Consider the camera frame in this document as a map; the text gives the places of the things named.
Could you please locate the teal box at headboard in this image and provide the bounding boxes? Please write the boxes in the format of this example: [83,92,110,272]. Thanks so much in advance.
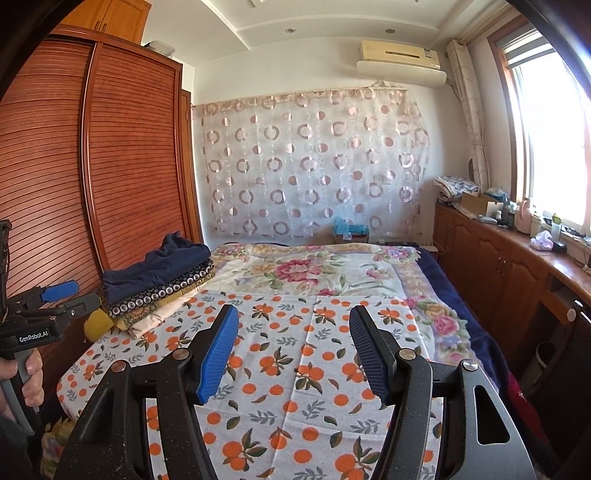
[332,217,370,244]

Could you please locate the person's left hand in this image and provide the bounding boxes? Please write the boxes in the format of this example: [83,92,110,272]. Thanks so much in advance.
[0,349,45,408]

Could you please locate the folded patterned fabric stack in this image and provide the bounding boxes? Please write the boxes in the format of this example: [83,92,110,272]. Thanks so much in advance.
[434,175,480,199]

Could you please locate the white wall air conditioner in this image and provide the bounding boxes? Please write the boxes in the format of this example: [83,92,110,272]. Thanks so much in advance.
[356,40,448,88]

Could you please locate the gold yellow folded cloth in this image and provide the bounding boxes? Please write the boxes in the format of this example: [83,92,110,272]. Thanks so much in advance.
[101,267,214,337]

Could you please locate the navy blue printed t-shirt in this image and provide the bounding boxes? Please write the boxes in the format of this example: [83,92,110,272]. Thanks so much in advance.
[103,232,211,305]

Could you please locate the pink circle sheer curtain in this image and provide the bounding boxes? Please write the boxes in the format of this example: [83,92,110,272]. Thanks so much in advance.
[193,86,430,243]

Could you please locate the pink bottle on sill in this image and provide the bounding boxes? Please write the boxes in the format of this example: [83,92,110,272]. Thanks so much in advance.
[515,198,532,235]

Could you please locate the floral window drape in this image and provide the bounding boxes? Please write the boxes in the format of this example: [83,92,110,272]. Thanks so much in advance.
[447,40,490,191]

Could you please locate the orange fruit print cloth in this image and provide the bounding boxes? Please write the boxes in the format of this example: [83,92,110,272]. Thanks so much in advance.
[57,291,434,479]

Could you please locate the navy blue bed sheet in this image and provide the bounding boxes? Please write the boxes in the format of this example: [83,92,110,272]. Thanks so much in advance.
[417,247,512,399]

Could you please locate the yellow plush toy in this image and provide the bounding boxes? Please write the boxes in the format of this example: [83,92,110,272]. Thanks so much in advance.
[83,309,114,343]

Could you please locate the dark circle patterned folded cloth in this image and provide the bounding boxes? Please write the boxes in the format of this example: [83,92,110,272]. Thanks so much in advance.
[102,259,215,323]

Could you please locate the brown slatted wooden wardrobe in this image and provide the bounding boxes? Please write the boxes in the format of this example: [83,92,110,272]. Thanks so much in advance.
[0,0,205,407]

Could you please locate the crumpled plastic bag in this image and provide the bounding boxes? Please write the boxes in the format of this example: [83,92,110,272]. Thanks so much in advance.
[530,229,554,252]

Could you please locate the floral bed blanket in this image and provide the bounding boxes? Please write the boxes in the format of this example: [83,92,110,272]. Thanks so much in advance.
[206,243,476,365]

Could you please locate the cream folded cloth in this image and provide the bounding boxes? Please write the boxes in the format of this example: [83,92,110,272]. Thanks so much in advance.
[126,292,197,339]

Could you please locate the cardboard box on cabinet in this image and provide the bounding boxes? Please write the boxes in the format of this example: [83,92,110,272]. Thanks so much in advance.
[460,193,503,217]

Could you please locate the window with wooden frame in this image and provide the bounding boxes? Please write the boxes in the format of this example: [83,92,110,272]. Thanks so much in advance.
[489,17,590,233]

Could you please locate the long wooden side cabinet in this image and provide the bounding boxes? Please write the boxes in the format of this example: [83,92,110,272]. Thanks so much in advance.
[434,202,591,365]

